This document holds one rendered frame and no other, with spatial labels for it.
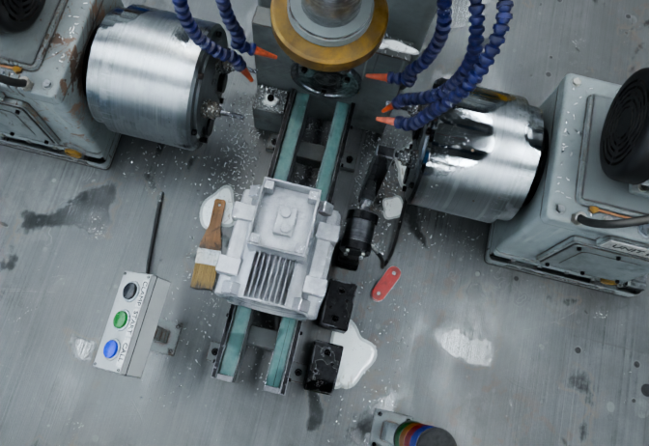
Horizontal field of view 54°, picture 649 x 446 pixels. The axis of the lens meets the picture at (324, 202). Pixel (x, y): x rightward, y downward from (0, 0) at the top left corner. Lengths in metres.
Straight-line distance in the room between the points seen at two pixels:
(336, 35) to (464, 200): 0.40
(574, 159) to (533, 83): 0.50
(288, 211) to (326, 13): 0.34
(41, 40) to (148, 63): 0.19
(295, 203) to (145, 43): 0.39
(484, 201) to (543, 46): 0.64
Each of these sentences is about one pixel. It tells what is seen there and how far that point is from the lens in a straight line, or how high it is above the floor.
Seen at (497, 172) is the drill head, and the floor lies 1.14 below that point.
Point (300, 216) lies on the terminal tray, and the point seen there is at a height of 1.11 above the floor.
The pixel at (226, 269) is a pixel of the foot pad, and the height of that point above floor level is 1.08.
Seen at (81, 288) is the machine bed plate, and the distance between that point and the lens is 1.45.
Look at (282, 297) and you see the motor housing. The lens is 1.09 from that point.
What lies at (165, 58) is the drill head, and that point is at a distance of 1.17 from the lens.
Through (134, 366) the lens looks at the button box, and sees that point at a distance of 1.13.
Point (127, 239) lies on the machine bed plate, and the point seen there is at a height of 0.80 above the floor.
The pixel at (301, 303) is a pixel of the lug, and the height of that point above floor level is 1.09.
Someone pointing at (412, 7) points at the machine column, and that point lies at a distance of 1.27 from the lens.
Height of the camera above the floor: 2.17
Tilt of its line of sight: 73 degrees down
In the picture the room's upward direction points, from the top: 11 degrees clockwise
